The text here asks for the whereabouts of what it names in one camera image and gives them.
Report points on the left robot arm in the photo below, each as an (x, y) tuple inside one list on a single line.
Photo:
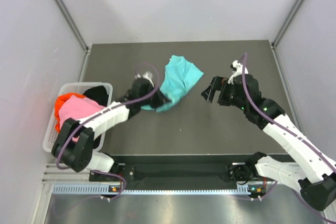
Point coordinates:
[(73, 148)]

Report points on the pink t shirt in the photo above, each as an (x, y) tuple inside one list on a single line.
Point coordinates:
[(77, 108)]

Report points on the aluminium frame post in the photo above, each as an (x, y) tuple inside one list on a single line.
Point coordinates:
[(70, 22), (285, 25)]

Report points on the left aluminium frame post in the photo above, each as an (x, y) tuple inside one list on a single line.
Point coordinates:
[(70, 22)]

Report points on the black t shirt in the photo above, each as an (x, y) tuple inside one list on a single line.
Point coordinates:
[(98, 94)]

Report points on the teal t shirt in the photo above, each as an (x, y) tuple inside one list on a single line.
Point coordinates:
[(180, 77)]

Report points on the orange t shirt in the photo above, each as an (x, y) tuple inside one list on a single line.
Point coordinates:
[(59, 103)]

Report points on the grey slotted cable duct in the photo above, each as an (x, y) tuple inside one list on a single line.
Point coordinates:
[(105, 189)]

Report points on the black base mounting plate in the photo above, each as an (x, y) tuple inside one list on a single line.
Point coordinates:
[(178, 171)]

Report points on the aluminium front rail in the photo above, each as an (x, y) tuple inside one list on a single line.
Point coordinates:
[(53, 175)]

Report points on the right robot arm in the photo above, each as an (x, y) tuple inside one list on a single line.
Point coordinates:
[(312, 175)]

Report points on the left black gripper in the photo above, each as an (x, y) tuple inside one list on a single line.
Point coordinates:
[(160, 100)]

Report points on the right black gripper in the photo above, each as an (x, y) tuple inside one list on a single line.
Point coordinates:
[(208, 94)]

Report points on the right aluminium frame post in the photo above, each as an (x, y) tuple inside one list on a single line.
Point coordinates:
[(285, 25)]

